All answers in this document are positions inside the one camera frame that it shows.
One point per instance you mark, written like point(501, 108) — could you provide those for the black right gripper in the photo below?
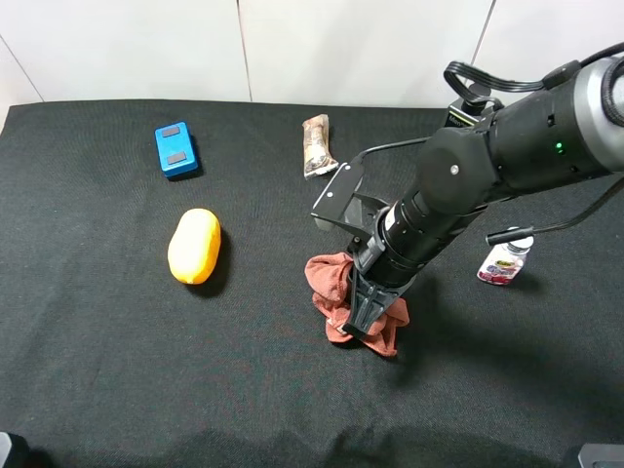
point(384, 267)

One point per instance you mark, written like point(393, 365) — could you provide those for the red-brown cloth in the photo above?
point(327, 275)

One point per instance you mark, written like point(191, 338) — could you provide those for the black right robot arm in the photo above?
point(569, 130)

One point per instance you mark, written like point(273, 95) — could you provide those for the small white-capped jar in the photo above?
point(507, 256)

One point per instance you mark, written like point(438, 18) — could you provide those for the brown snack packet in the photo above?
point(317, 158)

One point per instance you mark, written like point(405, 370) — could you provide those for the yellow mango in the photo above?
point(194, 248)

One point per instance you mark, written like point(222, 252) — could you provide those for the dark bottle green label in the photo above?
point(462, 113)

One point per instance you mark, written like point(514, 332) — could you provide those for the black table cloth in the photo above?
point(107, 360)

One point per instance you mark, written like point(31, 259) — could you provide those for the blue rectangular box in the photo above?
point(175, 150)

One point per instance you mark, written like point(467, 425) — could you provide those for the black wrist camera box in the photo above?
point(341, 204)

